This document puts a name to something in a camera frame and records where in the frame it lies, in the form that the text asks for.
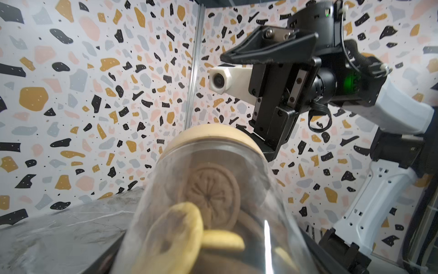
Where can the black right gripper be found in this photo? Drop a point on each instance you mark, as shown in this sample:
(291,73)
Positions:
(286,80)

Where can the jar with beige lid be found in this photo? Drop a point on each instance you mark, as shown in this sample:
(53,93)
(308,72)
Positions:
(213,207)

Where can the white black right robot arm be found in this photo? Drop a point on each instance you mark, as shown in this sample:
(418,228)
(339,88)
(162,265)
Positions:
(404,149)

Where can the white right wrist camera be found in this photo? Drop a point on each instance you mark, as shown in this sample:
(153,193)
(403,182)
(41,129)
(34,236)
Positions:
(233,81)

